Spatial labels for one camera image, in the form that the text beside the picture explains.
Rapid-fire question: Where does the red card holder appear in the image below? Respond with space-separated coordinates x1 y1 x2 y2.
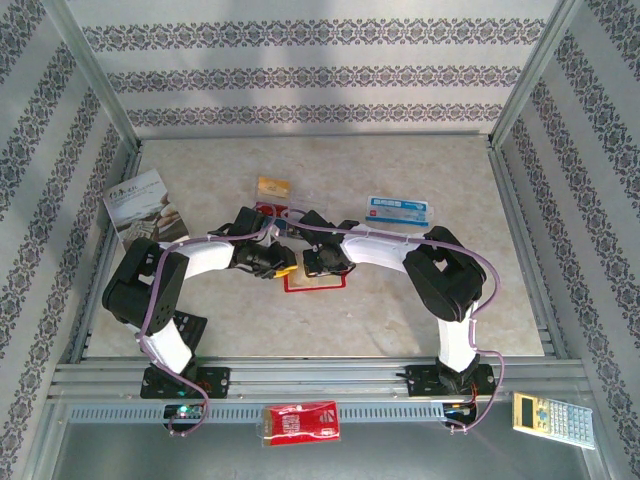
282 249 349 295

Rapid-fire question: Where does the gold card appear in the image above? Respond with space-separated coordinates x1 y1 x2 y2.
256 175 292 200

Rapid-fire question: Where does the black remote control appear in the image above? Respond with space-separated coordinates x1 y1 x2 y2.
173 309 209 352

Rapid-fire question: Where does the printed booklet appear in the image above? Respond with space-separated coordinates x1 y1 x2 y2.
103 168 191 251

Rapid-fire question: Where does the red packet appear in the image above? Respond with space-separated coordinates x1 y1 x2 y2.
260 399 342 447

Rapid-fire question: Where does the gold and grey calculator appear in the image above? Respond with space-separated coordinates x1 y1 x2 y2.
510 392 596 450

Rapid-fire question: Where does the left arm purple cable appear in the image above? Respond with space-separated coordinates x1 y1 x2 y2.
137 214 279 439

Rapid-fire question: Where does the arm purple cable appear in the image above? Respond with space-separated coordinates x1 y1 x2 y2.
137 214 279 439
279 207 504 434

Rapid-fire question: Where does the long aluminium frame rail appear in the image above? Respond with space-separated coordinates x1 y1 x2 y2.
48 356 587 401

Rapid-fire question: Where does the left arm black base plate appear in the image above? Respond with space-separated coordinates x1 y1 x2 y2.
139 366 232 400

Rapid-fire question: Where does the aluminium side rail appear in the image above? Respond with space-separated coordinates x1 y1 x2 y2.
487 137 569 359
72 139 144 362

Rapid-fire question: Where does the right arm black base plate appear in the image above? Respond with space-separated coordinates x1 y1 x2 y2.
407 363 499 399

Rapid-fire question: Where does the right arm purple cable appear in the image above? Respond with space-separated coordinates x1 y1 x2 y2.
279 207 504 434

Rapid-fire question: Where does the slotted grey cable duct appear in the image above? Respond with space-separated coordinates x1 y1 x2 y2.
67 401 449 424

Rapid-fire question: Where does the aluminium upright post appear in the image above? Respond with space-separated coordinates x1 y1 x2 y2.
42 0 142 147
491 0 585 147

